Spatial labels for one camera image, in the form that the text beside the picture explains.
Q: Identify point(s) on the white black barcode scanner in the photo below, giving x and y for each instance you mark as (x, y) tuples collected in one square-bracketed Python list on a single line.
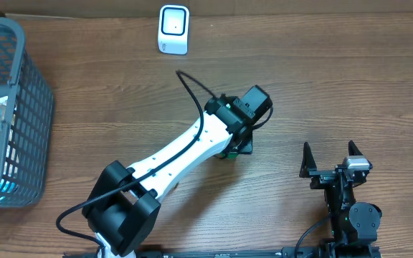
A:
[(173, 29)]

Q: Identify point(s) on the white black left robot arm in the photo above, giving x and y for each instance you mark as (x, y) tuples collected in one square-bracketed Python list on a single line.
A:
[(129, 197)]

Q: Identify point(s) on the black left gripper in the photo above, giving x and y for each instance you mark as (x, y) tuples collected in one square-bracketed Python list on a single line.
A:
[(244, 147)]

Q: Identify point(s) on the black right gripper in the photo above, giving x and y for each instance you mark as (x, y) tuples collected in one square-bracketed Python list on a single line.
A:
[(323, 177)]

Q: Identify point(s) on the green lid jar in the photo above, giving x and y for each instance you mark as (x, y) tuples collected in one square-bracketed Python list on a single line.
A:
[(231, 155)]

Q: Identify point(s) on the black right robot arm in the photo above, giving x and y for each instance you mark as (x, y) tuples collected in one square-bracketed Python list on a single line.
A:
[(354, 224)]

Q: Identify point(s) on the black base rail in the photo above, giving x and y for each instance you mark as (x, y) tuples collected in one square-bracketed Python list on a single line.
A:
[(285, 252)]

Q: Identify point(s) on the grey plastic shopping basket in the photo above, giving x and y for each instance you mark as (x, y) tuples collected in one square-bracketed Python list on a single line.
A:
[(25, 128)]

